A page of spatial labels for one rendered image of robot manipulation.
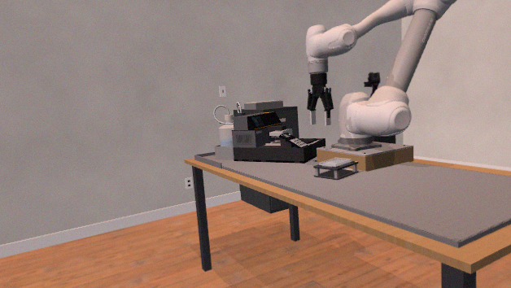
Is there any white plastic bottle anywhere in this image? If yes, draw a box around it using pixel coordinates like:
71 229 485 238
219 115 234 146

